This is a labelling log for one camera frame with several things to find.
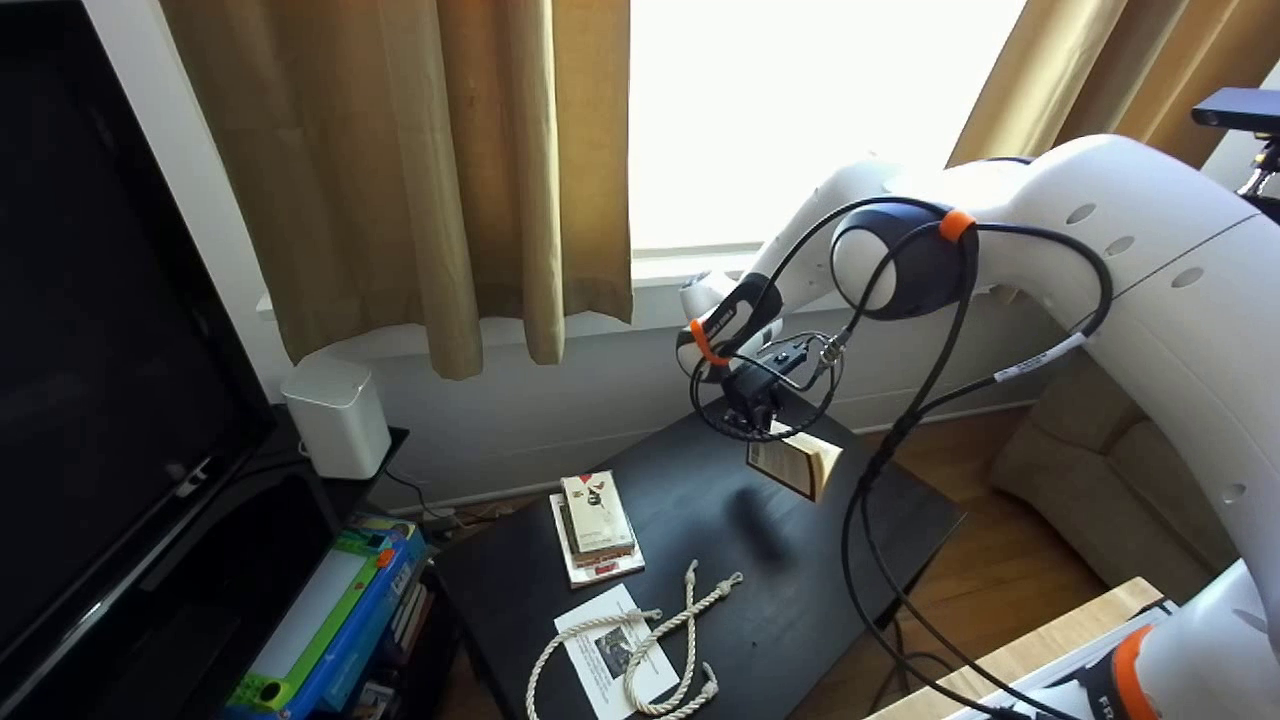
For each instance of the white card with QR code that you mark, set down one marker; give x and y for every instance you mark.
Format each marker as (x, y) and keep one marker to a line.
(618, 654)

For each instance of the black television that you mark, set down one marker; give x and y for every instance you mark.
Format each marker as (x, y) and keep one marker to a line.
(106, 334)

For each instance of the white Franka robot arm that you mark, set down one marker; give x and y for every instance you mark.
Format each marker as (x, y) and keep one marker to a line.
(1172, 334)

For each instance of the black television stand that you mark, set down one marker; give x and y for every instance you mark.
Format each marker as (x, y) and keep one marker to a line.
(173, 614)

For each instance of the wooden board on aluminium frame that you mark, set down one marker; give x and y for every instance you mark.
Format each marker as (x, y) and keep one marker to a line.
(1027, 654)

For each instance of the beige couch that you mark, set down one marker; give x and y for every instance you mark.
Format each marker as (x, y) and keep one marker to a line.
(1104, 493)

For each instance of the red bordered book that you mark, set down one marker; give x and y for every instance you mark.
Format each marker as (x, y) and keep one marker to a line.
(804, 464)

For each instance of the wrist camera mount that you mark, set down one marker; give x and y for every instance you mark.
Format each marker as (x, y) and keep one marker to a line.
(797, 359)

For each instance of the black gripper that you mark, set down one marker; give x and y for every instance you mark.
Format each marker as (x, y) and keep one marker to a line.
(757, 393)

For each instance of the beige curtain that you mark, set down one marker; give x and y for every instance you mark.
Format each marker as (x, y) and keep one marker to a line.
(1082, 65)
(400, 162)

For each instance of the white box speaker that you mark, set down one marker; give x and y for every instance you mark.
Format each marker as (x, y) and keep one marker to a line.
(339, 416)

